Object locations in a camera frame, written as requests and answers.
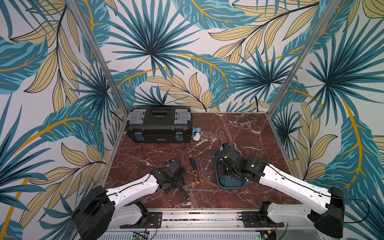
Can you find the small blue white toy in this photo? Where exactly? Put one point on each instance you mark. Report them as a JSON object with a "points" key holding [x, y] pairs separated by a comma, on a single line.
{"points": [[196, 134]]}

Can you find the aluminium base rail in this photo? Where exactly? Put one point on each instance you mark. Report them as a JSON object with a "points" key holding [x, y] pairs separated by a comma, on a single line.
{"points": [[183, 224]]}

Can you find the black plastic toolbox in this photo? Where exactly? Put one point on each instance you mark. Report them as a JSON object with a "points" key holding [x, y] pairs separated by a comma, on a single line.
{"points": [[160, 125]]}

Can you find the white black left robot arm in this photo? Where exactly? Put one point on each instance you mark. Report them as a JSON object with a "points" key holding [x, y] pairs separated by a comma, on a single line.
{"points": [[117, 207]]}

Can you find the blue red screwdriver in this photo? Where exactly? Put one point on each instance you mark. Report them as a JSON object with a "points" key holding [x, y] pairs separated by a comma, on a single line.
{"points": [[198, 170]]}

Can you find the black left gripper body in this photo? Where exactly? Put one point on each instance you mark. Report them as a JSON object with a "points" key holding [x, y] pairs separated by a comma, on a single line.
{"points": [[176, 182]]}

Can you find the grey clear screwdriver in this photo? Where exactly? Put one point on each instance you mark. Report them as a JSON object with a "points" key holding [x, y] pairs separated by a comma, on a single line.
{"points": [[206, 167]]}

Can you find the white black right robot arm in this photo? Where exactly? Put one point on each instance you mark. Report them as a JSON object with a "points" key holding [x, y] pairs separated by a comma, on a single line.
{"points": [[323, 208]]}

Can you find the teal plastic storage tray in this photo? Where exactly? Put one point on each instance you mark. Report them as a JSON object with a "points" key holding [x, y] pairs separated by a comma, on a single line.
{"points": [[231, 183]]}

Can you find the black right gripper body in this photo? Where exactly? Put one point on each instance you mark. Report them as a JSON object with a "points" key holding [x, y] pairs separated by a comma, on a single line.
{"points": [[227, 166]]}

